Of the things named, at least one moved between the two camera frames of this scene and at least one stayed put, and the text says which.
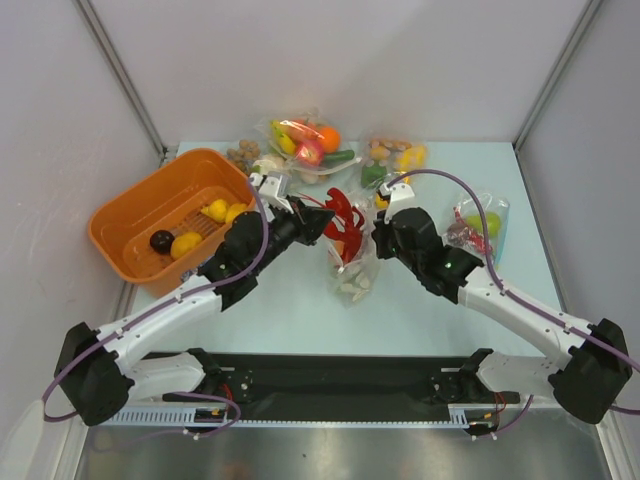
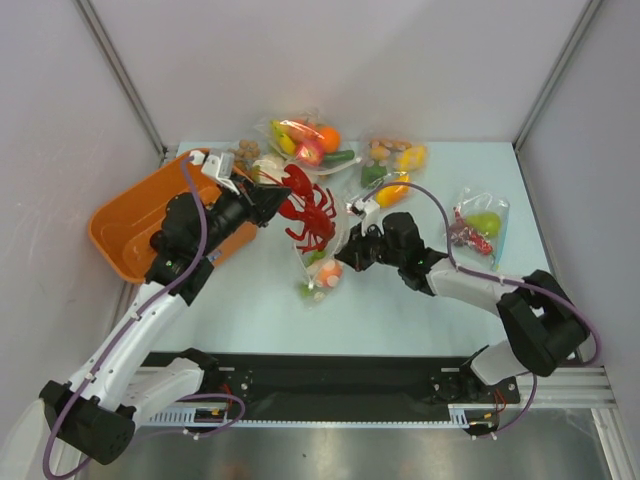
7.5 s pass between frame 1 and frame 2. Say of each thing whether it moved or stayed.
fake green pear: stayed
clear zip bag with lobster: moved
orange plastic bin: stayed
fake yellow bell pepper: stayed
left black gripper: moved
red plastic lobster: moved
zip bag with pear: stayed
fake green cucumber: stayed
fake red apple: stayed
